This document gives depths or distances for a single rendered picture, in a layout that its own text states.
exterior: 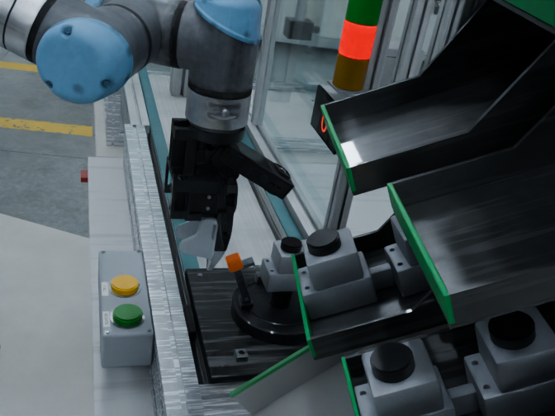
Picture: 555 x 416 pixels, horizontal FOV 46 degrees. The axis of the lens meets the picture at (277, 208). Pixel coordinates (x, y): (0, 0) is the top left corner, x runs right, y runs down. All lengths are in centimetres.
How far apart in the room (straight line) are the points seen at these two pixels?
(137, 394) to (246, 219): 46
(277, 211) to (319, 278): 71
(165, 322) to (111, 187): 60
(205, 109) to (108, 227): 63
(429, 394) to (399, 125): 22
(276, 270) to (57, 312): 39
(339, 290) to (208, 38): 31
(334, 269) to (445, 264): 18
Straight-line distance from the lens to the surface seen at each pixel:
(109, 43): 61
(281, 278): 90
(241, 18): 71
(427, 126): 55
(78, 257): 125
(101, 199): 143
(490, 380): 49
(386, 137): 54
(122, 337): 92
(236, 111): 75
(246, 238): 123
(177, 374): 87
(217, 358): 87
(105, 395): 98
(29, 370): 102
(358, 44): 99
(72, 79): 62
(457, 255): 41
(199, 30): 72
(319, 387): 74
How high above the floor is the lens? 155
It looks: 28 degrees down
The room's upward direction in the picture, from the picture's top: 10 degrees clockwise
